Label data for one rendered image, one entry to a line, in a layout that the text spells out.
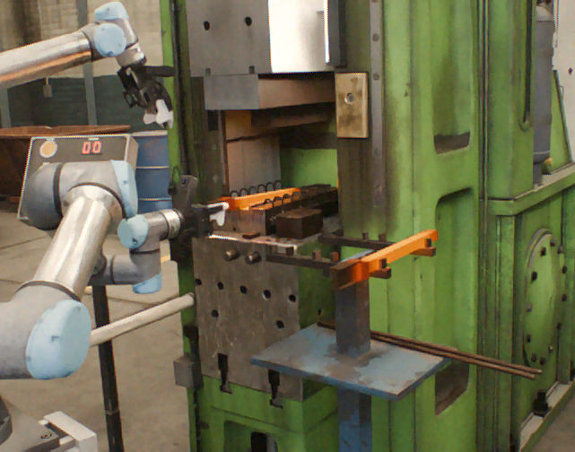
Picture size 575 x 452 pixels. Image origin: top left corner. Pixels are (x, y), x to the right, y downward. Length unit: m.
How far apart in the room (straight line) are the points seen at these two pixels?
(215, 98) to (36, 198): 0.78
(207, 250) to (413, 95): 0.73
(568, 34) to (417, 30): 5.21
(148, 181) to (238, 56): 4.74
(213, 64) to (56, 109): 9.45
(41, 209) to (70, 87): 9.78
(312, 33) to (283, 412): 1.09
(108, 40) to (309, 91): 0.70
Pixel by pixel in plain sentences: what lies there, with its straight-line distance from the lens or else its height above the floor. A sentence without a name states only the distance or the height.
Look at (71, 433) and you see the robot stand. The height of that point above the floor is 0.77.
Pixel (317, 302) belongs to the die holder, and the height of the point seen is 0.73.
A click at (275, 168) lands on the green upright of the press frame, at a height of 1.05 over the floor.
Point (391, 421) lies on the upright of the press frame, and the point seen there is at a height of 0.36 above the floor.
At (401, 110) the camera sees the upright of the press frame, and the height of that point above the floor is 1.25.
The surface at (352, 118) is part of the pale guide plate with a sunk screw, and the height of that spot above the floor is 1.24.
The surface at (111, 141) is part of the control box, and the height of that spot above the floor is 1.18.
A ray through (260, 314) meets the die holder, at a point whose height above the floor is 0.70.
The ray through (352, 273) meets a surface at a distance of 1.46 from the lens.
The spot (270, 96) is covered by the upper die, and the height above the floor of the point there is 1.30.
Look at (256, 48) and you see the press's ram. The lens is 2.01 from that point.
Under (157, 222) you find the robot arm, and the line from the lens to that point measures 1.80.
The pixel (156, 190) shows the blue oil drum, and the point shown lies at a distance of 6.71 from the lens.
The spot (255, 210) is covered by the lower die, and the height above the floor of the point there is 0.99.
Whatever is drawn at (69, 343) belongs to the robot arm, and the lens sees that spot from 1.14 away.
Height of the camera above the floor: 1.36
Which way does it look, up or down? 12 degrees down
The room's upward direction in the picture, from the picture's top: 3 degrees counter-clockwise
